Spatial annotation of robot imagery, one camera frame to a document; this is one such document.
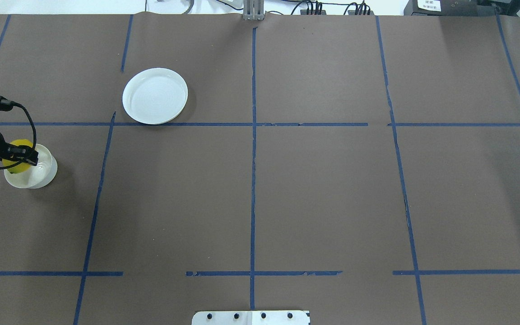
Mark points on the white small bowl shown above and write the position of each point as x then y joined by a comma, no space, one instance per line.
37,176

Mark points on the aluminium frame post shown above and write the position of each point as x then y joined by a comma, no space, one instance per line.
253,10

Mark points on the white round plate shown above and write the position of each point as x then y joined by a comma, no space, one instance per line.
155,96

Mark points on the yellow lemon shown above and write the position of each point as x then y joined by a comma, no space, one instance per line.
22,167

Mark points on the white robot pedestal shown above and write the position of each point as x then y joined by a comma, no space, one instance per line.
268,317

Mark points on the black computer box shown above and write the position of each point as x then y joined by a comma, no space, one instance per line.
466,8

